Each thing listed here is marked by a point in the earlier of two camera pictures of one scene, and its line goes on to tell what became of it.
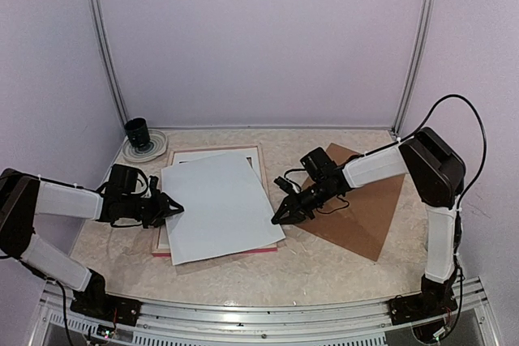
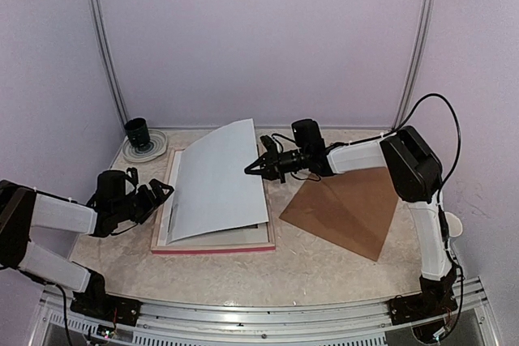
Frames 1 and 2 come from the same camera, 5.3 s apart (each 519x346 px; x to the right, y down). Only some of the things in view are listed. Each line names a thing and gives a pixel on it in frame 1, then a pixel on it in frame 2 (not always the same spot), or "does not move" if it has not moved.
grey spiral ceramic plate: x=157 y=146 does not move
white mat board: x=187 y=156 -> x=169 y=163
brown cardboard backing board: x=358 y=219 does not move
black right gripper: x=293 y=203 -> x=268 y=172
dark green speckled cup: x=138 y=132 does not move
